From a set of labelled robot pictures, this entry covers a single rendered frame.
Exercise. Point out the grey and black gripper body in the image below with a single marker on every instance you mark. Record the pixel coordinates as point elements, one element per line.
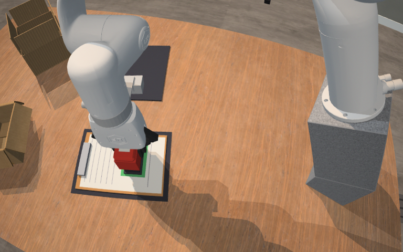
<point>122,136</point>

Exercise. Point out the brown cardboard box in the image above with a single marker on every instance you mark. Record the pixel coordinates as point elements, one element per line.
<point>37,37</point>
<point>15,139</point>

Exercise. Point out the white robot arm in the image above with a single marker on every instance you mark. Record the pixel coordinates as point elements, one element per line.
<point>104,47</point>

